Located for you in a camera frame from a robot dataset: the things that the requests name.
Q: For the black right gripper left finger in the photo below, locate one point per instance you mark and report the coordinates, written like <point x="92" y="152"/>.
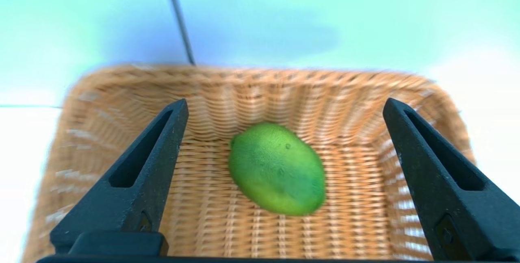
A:
<point x="138" y="198"/>

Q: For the orange wicker basket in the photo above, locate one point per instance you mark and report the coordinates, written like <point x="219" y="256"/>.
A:
<point x="284" y="92"/>

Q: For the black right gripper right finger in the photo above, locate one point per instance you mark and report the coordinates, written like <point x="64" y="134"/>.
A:
<point x="438" y="198"/>

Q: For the green mango fruit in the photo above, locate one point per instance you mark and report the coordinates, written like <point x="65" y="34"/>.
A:
<point x="276" y="169"/>

